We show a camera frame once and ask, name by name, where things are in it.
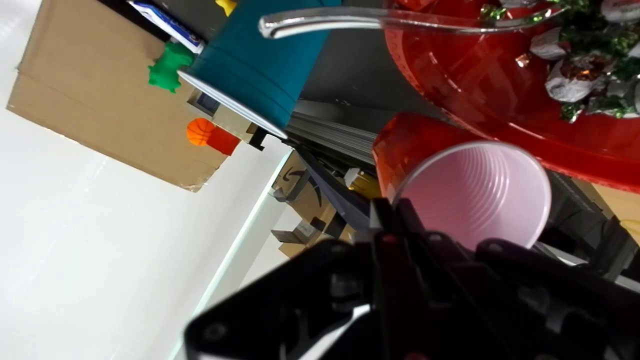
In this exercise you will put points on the white blue tube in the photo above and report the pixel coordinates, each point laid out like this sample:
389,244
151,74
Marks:
170,24

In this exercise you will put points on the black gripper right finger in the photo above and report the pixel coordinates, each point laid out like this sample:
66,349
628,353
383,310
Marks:
532,312

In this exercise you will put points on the orange toy ball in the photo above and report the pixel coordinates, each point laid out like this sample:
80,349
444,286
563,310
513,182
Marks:
198,133

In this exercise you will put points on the red plastic cup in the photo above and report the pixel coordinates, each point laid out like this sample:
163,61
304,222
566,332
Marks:
481,193

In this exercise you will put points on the brown cardboard sheet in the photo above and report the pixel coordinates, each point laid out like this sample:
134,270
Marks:
86,100

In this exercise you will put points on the green foil candy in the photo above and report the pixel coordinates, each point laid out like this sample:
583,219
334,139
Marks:
493,13
601,33

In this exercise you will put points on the brown foil candy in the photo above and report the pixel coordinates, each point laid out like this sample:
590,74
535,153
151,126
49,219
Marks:
571,83

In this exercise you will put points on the red plastic bowl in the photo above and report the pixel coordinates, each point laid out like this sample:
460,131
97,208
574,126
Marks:
467,73

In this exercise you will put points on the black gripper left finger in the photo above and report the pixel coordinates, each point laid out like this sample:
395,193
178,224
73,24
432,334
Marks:
393,300

